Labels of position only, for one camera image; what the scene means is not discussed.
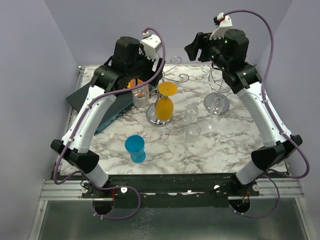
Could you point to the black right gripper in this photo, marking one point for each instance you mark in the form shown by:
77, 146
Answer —
201, 41

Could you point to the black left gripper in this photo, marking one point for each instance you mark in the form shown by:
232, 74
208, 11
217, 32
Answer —
150, 74

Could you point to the orange plastic goblet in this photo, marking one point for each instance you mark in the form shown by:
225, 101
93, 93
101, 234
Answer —
136, 83

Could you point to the yellow plastic goblet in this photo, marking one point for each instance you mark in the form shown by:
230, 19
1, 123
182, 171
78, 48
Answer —
164, 106

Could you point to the chrome wine glass rack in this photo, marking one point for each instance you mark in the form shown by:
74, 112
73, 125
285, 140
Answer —
218, 87
183, 77

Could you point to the clear glass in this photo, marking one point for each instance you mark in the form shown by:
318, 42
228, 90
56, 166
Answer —
191, 113
215, 104
144, 101
192, 133

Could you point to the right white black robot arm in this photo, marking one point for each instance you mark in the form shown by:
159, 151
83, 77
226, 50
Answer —
229, 54

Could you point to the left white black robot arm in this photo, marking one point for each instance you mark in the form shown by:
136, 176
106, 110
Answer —
132, 59

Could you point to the blue plastic goblet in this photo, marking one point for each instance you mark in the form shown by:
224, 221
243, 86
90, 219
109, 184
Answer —
135, 146

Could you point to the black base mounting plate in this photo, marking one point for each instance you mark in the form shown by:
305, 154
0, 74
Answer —
156, 191

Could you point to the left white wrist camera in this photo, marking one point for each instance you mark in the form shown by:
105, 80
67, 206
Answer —
151, 44

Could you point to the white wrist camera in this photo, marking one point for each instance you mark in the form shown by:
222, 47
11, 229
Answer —
151, 44
223, 23

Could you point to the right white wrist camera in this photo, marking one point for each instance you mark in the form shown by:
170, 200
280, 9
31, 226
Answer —
223, 23

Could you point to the aluminium rail frame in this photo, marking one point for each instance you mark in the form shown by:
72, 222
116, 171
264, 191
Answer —
224, 149

